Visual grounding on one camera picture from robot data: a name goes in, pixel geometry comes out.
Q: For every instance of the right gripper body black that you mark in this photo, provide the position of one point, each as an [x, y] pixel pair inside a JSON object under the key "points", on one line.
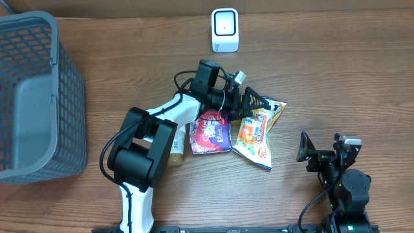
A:
{"points": [[317, 163]]}

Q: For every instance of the dark grey plastic basket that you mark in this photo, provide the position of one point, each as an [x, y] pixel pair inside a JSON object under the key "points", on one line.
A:
{"points": [[43, 120]]}

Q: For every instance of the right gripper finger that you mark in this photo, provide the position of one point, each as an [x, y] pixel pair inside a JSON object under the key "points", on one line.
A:
{"points": [[338, 142], [306, 148]]}

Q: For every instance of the white barcode scanner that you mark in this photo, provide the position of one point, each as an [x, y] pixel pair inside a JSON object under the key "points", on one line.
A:
{"points": [[225, 30]]}

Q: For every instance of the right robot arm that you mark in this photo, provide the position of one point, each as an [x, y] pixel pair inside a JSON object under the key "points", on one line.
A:
{"points": [[347, 189]]}

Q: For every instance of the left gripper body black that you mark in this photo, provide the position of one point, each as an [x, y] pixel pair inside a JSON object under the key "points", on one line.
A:
{"points": [[224, 101]]}

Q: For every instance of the red purple tissue pack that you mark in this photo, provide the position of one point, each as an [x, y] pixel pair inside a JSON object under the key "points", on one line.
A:
{"points": [[210, 134]]}

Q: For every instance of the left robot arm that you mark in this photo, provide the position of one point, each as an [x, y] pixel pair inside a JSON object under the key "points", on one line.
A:
{"points": [[138, 154]]}

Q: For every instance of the white tube gold cap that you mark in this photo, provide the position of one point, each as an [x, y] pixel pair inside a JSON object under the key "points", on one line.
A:
{"points": [[176, 156]]}

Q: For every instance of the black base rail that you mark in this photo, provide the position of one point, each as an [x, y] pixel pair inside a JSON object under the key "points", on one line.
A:
{"points": [[288, 229]]}

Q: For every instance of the orange cream snack bag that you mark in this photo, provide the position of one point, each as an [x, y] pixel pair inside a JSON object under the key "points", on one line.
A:
{"points": [[252, 140]]}

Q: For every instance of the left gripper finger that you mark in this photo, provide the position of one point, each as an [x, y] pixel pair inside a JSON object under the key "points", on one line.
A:
{"points": [[251, 100], [238, 115]]}

